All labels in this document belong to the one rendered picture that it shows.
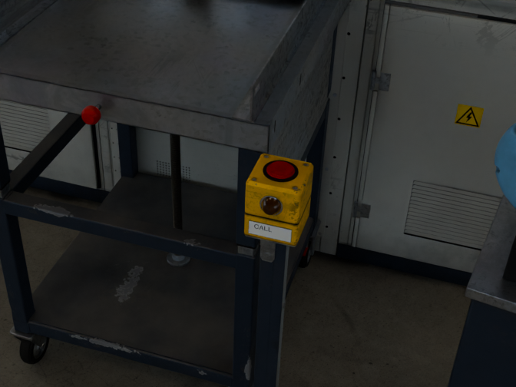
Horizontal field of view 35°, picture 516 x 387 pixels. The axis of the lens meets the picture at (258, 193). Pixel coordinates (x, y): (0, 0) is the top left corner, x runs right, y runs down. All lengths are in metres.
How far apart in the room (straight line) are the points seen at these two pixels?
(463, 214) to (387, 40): 0.53
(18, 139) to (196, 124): 1.24
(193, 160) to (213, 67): 0.84
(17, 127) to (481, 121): 1.34
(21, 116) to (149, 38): 0.96
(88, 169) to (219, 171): 0.41
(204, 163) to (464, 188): 0.72
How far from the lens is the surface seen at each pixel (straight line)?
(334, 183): 2.22
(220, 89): 1.44
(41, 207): 1.71
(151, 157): 2.37
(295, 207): 1.12
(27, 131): 2.52
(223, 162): 2.28
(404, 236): 2.26
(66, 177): 2.54
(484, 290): 1.24
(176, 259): 2.07
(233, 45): 1.58
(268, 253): 1.22
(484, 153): 2.08
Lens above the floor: 1.57
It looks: 37 degrees down
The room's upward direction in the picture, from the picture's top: 3 degrees clockwise
